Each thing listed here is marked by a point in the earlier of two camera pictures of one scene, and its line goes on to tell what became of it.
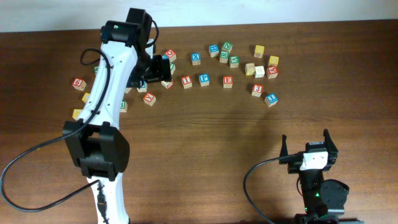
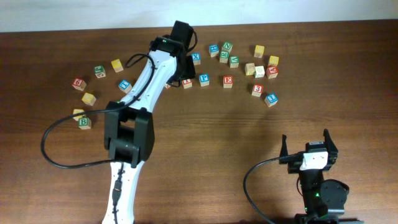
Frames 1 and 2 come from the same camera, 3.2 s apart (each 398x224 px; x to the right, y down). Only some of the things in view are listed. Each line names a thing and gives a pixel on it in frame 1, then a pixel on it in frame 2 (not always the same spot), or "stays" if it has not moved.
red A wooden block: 272,71 stays
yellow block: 85,97 stays
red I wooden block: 186,81 stays
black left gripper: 162,72 -> 191,73
